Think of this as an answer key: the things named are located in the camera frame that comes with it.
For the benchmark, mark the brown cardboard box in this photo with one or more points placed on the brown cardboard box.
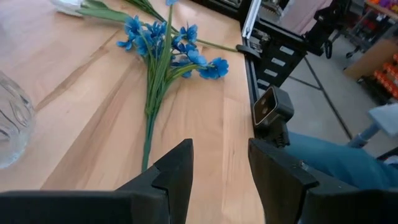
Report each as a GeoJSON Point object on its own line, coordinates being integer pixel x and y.
{"type": "Point", "coordinates": [373, 59]}

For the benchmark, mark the small black depth camera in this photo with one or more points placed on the small black depth camera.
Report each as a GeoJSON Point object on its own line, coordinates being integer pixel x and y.
{"type": "Point", "coordinates": [280, 105]}

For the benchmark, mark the rack of orange items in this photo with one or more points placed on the rack of orange items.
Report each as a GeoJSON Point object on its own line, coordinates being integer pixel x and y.
{"type": "Point", "coordinates": [387, 81]}

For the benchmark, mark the pink board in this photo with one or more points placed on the pink board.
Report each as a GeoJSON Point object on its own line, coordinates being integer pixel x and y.
{"type": "Point", "coordinates": [301, 15]}

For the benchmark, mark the black workshop equipment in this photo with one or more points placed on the black workshop equipment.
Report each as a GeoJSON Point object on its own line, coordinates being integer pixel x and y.
{"type": "Point", "coordinates": [329, 21]}

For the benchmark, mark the blue artificial flower bunch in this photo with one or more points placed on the blue artificial flower bunch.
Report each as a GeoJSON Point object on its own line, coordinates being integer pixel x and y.
{"type": "Point", "coordinates": [155, 93]}
{"type": "Point", "coordinates": [144, 6]}

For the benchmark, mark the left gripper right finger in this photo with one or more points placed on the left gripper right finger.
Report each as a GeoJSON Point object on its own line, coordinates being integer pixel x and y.
{"type": "Point", "coordinates": [273, 186]}

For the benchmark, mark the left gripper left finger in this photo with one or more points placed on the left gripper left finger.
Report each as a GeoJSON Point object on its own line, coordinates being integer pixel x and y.
{"type": "Point", "coordinates": [177, 183]}

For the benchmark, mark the white artificial tulip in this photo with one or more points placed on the white artificial tulip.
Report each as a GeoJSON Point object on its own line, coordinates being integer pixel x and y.
{"type": "Point", "coordinates": [102, 13]}

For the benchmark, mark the black box with white labels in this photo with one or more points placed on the black box with white labels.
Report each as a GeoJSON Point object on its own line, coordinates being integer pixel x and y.
{"type": "Point", "coordinates": [292, 62]}

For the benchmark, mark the clear ribbed glass vase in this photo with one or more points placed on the clear ribbed glass vase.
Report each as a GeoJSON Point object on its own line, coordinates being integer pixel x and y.
{"type": "Point", "coordinates": [14, 124]}

